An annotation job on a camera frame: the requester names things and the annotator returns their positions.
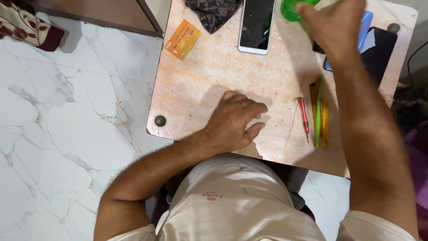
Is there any green suction cup tool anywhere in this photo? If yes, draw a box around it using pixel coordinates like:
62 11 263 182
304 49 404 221
280 0 321 23

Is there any orange plastic card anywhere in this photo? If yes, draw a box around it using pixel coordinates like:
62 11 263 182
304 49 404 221
165 19 202 61

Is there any person's left hand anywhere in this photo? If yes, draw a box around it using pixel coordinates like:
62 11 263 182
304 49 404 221
203 91 269 153

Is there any dark patterned cloth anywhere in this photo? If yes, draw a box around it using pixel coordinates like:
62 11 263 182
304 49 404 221
185 0 243 35

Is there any brown wooden furniture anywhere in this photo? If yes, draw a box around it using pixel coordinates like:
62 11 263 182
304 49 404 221
28 0 165 38

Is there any yellow plastic pry tool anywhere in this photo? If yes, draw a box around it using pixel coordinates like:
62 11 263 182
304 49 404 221
321 98 330 148

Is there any red precision screwdriver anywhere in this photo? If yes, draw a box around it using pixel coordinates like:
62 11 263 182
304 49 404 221
298 97 310 144

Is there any blue phone back cover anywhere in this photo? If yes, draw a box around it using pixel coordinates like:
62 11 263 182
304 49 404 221
323 11 374 72

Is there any person's beige shirt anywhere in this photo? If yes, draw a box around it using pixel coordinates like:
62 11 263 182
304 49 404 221
107 152 418 241

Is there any green plastic pry tool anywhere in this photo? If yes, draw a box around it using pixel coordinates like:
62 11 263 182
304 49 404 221
314 75 324 150

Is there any black phone panel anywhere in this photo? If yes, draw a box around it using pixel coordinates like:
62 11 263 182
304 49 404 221
359 27 399 88

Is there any floral maroon and cream cloth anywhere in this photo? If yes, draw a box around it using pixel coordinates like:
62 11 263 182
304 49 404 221
0 0 66 53

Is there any black cable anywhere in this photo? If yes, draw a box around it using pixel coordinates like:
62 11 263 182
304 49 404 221
406 40 428 88

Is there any person's right hand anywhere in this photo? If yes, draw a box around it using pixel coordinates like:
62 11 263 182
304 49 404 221
296 0 367 64

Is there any white smartphone with black screen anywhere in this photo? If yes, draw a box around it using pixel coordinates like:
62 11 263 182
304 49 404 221
238 0 277 55

